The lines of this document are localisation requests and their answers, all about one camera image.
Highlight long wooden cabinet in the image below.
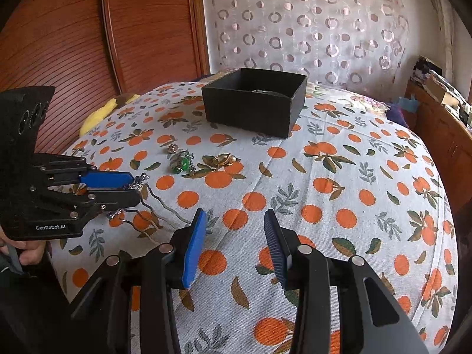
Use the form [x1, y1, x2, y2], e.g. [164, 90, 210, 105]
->
[404, 79, 472, 214]

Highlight open cardboard box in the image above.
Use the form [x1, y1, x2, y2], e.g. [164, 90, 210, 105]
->
[424, 77, 461, 104]

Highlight gold pearl brooch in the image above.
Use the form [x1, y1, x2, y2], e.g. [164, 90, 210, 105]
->
[202, 153, 238, 167]

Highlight pile of dark clothes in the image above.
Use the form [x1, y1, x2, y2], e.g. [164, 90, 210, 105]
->
[413, 56, 443, 83]

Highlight orange fruit print cloth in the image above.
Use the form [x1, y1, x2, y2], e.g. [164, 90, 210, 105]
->
[48, 81, 458, 354]

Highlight dark blue blanket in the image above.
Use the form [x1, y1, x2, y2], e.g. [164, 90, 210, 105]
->
[385, 103, 410, 126]

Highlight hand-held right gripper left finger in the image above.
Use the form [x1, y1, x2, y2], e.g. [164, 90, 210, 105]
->
[70, 208, 207, 354]

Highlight brown wooden wardrobe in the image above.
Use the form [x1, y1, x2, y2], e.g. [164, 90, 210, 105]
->
[0, 0, 211, 155]

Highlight circle pattern sheer curtain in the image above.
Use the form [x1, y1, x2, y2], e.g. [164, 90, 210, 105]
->
[201, 0, 410, 100]

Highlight yellow cloth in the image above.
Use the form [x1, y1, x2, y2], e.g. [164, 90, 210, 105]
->
[80, 94, 141, 135]

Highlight teal paper bag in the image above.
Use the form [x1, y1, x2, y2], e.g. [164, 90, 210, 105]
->
[398, 94, 419, 111]

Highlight person's left hand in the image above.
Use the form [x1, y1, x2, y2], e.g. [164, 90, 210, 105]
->
[0, 228, 47, 267]

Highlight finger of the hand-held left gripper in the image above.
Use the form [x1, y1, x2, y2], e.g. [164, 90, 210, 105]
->
[35, 154, 135, 191]
[47, 189, 142, 226]

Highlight white window curtain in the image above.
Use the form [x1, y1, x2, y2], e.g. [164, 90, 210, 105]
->
[424, 0, 454, 78]

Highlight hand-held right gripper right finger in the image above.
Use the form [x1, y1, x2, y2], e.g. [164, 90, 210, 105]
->
[263, 208, 430, 354]

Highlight black cardboard box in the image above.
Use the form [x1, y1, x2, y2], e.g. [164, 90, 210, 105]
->
[201, 68, 308, 140]

